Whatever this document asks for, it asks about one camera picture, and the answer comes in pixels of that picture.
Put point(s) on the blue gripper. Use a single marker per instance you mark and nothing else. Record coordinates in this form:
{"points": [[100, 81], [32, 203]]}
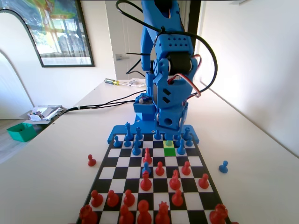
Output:
{"points": [[168, 121]]}

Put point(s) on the blue chess pawn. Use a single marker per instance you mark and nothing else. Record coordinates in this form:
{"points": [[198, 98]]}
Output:
{"points": [[223, 167], [138, 138], [127, 142], [116, 142], [146, 166], [189, 142], [168, 143], [178, 141]]}

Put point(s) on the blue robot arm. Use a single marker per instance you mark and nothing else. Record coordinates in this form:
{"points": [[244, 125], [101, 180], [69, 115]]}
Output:
{"points": [[147, 42]]}

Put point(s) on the blue chess rook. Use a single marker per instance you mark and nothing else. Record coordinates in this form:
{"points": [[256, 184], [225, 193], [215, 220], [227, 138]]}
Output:
{"points": [[139, 133], [186, 134]]}

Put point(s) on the blue chess bishop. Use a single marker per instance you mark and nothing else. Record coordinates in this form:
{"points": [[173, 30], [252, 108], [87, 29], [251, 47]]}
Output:
{"points": [[181, 148]]}

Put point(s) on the red chess knight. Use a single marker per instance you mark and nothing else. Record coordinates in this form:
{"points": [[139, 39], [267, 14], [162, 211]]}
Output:
{"points": [[147, 157], [175, 182]]}

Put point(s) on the blue chess king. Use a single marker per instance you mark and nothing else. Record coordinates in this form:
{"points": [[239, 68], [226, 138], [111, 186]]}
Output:
{"points": [[128, 129]]}

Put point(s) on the red chess pawn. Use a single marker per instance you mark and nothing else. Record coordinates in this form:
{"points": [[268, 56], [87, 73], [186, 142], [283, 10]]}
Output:
{"points": [[112, 199], [186, 169], [91, 161], [129, 199], [204, 182], [177, 199], [159, 170], [96, 199]]}

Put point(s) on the red chess bishop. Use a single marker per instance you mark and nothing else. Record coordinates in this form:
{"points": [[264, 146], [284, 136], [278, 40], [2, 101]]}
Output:
{"points": [[126, 215], [146, 183]]}

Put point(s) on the red chess queen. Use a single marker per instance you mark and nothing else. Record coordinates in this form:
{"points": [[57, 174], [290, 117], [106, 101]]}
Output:
{"points": [[162, 214]]}

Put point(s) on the black and white chessboard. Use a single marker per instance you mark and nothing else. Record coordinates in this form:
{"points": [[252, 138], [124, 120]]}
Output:
{"points": [[161, 186]]}

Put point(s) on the yellow black screwdriver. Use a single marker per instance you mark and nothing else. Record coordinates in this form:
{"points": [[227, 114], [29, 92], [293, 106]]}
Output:
{"points": [[112, 81]]}

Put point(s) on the pile of papers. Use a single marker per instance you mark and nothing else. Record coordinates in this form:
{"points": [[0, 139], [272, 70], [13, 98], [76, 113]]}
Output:
{"points": [[44, 113]]}

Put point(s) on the black framed picture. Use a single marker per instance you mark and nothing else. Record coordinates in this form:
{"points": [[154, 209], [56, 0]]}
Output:
{"points": [[65, 35]]}

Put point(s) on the green plastic bin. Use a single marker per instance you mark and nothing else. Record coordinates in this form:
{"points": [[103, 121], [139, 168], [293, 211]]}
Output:
{"points": [[22, 133]]}

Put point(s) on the white arched panel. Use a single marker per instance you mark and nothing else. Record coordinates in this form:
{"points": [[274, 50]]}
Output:
{"points": [[14, 35]]}

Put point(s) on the blue flat base plate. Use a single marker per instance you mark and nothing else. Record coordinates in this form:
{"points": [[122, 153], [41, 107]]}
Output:
{"points": [[121, 130]]}

